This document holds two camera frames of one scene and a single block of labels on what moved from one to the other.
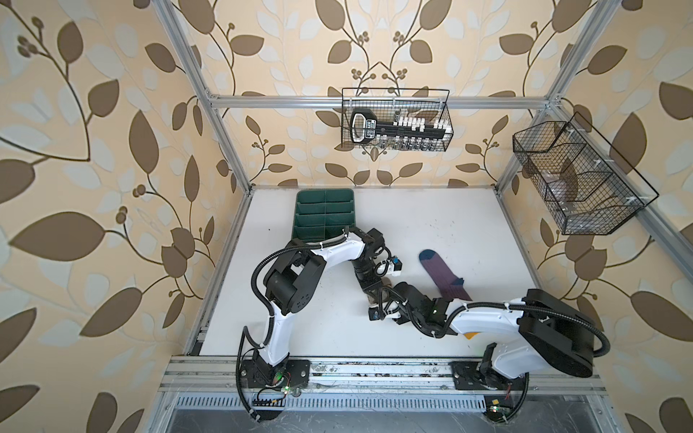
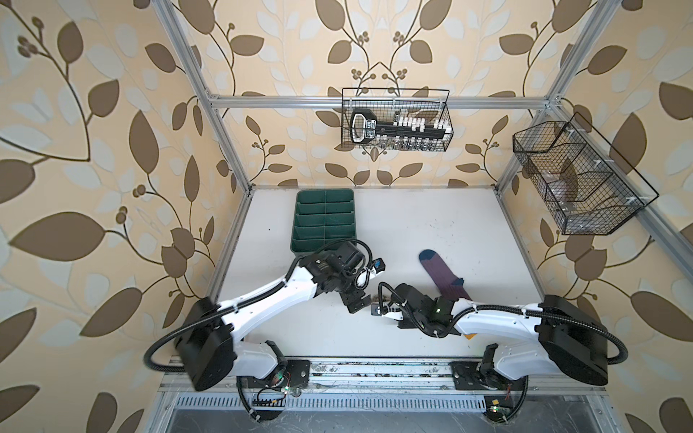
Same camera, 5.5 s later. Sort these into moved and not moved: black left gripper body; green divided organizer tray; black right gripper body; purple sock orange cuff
Moved: black left gripper body
Not moved: green divided organizer tray; black right gripper body; purple sock orange cuff
